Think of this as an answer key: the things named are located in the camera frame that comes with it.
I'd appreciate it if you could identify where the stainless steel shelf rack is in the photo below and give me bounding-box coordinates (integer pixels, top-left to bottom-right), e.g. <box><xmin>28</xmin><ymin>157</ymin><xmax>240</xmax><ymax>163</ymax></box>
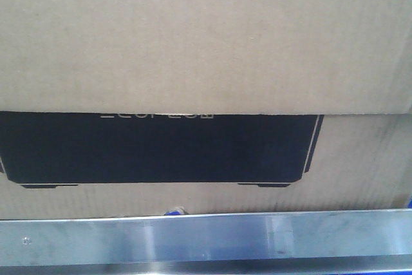
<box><xmin>1</xmin><ymin>209</ymin><xmax>411</xmax><ymax>274</ymax></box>

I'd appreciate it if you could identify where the brown cardboard box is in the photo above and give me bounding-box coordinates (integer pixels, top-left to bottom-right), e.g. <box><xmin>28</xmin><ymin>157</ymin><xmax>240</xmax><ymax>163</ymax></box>
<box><xmin>1</xmin><ymin>0</ymin><xmax>411</xmax><ymax>219</ymax></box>

